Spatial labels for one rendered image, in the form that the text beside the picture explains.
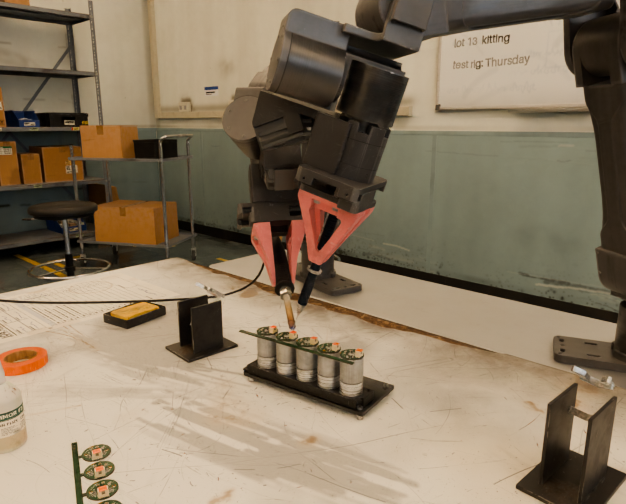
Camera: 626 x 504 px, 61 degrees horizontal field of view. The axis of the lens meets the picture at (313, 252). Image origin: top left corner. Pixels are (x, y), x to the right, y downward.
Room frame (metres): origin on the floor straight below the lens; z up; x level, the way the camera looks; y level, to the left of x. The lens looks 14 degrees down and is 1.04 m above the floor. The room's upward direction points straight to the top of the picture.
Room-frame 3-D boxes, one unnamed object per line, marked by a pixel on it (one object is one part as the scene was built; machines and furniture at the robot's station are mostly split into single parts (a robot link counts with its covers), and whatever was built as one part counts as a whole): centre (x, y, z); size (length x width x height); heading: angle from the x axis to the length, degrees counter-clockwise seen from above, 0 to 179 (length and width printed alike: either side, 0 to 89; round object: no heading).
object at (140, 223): (3.95, 1.32, 0.51); 0.75 x 0.48 x 1.03; 76
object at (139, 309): (0.77, 0.27, 0.76); 0.07 x 0.05 x 0.02; 148
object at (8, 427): (0.44, 0.29, 0.80); 0.03 x 0.03 x 0.10
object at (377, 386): (0.55, 0.00, 0.76); 0.16 x 0.07 x 0.01; 55
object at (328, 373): (0.52, -0.02, 0.79); 0.02 x 0.02 x 0.05
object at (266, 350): (0.57, 0.05, 0.79); 0.02 x 0.02 x 0.05
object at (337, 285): (0.98, -0.01, 0.79); 0.20 x 0.07 x 0.08; 33
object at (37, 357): (0.61, 0.36, 0.76); 0.06 x 0.06 x 0.01
